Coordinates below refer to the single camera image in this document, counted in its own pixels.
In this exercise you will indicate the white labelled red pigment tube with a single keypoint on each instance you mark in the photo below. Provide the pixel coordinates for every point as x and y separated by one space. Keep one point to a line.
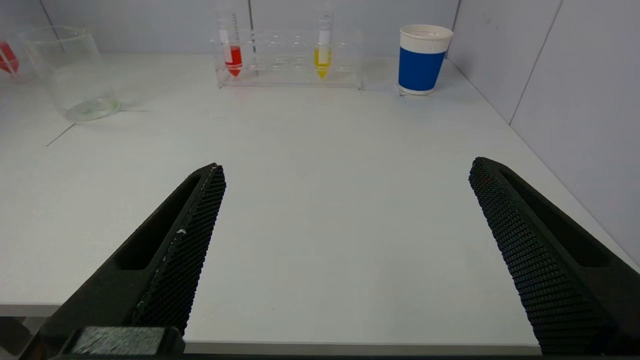
233 57

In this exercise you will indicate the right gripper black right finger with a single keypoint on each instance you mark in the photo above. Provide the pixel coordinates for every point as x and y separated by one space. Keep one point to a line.
550 270

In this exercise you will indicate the red pigment test tube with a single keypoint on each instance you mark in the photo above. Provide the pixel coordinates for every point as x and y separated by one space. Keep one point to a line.
7 59

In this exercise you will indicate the blue white paper cup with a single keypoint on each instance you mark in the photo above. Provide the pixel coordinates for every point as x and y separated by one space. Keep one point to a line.
421 67

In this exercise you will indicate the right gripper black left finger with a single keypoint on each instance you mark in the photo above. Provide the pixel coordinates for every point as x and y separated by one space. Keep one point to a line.
170 260

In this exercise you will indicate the clear glass beaker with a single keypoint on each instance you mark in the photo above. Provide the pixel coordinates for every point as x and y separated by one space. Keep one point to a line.
75 75

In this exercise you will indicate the yellow pigment test tube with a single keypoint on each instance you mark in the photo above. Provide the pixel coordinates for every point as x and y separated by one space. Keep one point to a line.
323 60

